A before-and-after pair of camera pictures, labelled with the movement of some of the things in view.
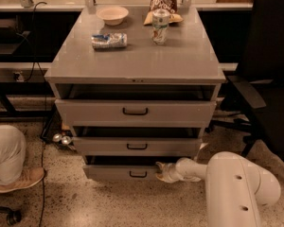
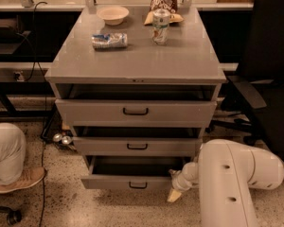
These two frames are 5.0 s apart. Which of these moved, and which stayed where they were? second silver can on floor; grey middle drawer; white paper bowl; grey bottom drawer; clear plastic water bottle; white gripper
Moved: white gripper; grey bottom drawer
Stayed: white paper bowl; grey middle drawer; second silver can on floor; clear plastic water bottle
